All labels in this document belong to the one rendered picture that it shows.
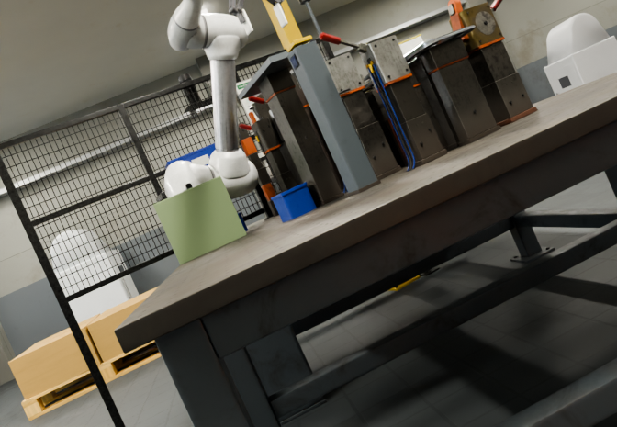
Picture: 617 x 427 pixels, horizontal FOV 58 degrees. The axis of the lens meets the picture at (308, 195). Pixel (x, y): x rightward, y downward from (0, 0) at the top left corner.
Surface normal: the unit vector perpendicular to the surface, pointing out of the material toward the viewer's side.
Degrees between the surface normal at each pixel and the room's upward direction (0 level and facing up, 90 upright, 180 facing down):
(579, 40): 90
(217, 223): 90
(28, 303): 90
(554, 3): 90
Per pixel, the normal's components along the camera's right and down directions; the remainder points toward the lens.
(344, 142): 0.36, -0.15
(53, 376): 0.17, -0.06
